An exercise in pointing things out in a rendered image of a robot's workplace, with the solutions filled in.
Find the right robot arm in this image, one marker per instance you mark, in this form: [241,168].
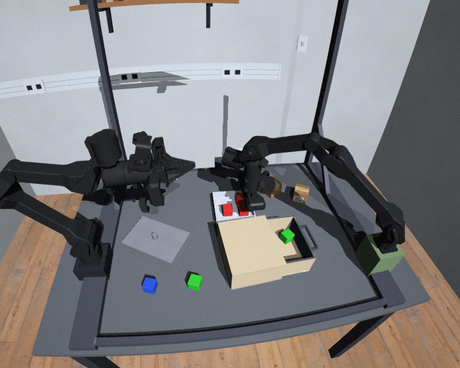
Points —
[79,177]

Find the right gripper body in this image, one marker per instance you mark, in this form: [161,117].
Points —
[152,178]

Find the white open tray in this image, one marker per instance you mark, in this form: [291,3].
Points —
[227,197]

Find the blue block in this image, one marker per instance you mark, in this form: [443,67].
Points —
[149,285]

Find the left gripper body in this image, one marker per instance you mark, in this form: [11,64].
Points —
[250,185]

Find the green block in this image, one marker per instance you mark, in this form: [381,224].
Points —
[194,282]
[286,236]

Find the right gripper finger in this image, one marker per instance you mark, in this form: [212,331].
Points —
[172,171]
[171,159]

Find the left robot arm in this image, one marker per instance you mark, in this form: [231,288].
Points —
[338,161]

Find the red block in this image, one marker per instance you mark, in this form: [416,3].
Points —
[242,210]
[239,198]
[227,210]

